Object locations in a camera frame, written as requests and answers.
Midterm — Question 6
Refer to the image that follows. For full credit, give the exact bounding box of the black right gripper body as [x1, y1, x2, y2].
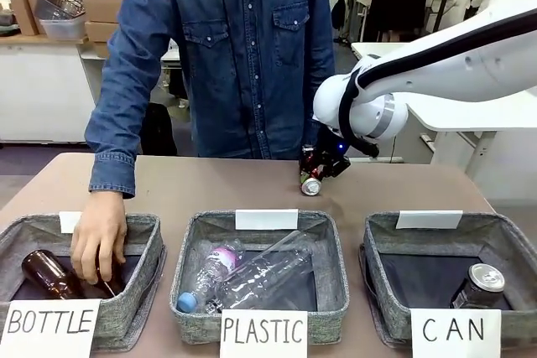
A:
[314, 125, 352, 179]

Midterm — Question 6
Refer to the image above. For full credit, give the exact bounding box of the red crushed drink can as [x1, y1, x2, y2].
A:
[299, 144, 324, 197]

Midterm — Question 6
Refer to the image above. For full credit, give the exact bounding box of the large clear plastic bottle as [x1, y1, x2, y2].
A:
[208, 230, 321, 311]

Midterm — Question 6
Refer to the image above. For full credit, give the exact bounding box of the small blue-capped plastic water bottle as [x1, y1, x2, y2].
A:
[175, 243, 248, 314]

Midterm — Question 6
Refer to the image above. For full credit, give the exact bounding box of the dark drink can silver lid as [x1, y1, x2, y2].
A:
[449, 262, 507, 310]

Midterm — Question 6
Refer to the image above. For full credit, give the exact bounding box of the brown glass bottle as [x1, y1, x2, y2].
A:
[21, 249, 86, 301]

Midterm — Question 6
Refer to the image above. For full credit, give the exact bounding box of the person's right forearm denim sleeve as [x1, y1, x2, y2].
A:
[86, 93, 151, 200]

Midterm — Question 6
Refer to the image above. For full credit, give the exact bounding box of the grey fabric basket plastic label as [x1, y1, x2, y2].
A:
[169, 209, 351, 345]

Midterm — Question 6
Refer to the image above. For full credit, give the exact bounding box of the grey fabric basket can label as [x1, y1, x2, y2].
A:
[358, 210, 537, 349]

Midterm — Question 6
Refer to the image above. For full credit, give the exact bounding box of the grey fabric basket bottle label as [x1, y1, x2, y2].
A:
[0, 211, 167, 353]

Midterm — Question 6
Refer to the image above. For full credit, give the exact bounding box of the white paper sign CAN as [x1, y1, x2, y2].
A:
[409, 308, 503, 358]

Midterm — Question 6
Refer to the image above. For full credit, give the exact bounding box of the person's right hand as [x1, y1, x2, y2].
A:
[70, 194, 128, 286]

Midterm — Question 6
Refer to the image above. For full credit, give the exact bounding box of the blank white card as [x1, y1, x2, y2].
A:
[234, 208, 300, 231]
[58, 210, 84, 235]
[395, 210, 464, 231]

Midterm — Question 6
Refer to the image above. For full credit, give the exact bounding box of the person in denim shirt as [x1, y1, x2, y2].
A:
[85, 0, 337, 200]

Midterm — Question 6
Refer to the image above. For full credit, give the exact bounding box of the white table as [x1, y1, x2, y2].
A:
[350, 40, 537, 166]

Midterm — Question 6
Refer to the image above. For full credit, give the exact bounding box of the black hanging bag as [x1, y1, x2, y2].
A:
[331, 0, 347, 33]

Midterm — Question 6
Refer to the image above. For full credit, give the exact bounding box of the white paper sign PLASTIC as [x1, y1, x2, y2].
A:
[219, 308, 309, 358]

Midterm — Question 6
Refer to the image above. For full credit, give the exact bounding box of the clear plastic bin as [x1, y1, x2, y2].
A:
[39, 16, 88, 40]

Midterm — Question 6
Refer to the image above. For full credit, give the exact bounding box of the wooden shelf top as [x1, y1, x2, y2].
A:
[0, 34, 91, 46]

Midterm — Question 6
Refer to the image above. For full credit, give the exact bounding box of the white paper sign BOTTLE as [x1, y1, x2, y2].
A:
[0, 298, 102, 358]

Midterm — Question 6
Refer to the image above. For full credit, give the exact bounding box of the small upright cardboard box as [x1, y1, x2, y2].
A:
[8, 0, 47, 37]

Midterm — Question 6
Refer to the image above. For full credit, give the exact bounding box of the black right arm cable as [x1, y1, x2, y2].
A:
[337, 5, 537, 158]

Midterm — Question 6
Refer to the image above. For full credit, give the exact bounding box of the black wire mesh basket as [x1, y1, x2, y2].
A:
[34, 0, 86, 22]

